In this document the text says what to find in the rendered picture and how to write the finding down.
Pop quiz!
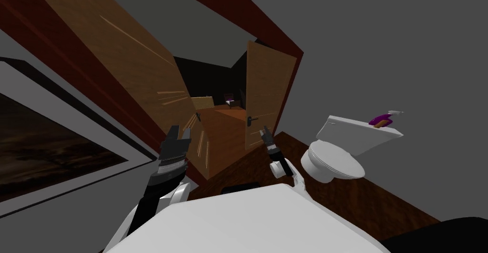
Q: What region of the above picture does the narrow brown wooden door leaf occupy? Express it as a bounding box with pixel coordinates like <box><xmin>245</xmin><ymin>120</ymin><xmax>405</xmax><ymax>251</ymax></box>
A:
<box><xmin>244</xmin><ymin>39</ymin><xmax>298</xmax><ymax>152</ymax></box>

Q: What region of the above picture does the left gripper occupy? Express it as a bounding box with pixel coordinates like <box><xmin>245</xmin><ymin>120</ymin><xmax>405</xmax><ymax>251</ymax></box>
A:
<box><xmin>158</xmin><ymin>125</ymin><xmax>193</xmax><ymax>167</ymax></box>

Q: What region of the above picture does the dark framed wall picture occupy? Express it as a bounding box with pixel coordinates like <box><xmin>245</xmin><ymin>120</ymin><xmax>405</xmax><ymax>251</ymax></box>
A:
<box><xmin>0</xmin><ymin>56</ymin><xmax>160</xmax><ymax>219</ymax></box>

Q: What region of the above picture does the white toilet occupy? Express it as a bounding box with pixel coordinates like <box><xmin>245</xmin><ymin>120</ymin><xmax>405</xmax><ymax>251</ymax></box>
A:
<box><xmin>300</xmin><ymin>114</ymin><xmax>405</xmax><ymax>184</ymax></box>

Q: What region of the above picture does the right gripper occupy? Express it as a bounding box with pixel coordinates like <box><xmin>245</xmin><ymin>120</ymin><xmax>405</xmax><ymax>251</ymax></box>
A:
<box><xmin>259</xmin><ymin>127</ymin><xmax>277</xmax><ymax>150</ymax></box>

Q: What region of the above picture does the large brown wooden door leaf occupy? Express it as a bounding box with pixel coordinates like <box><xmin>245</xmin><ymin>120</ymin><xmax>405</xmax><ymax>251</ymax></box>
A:
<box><xmin>26</xmin><ymin>0</ymin><xmax>211</xmax><ymax>181</ymax></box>

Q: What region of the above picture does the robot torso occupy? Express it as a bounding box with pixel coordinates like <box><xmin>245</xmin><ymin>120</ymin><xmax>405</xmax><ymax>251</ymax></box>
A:
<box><xmin>106</xmin><ymin>182</ymin><xmax>390</xmax><ymax>253</ymax></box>

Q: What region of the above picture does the purple spray bottle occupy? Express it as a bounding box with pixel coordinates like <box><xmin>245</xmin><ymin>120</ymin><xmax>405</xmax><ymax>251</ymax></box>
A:
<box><xmin>367</xmin><ymin>110</ymin><xmax>405</xmax><ymax>129</ymax></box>

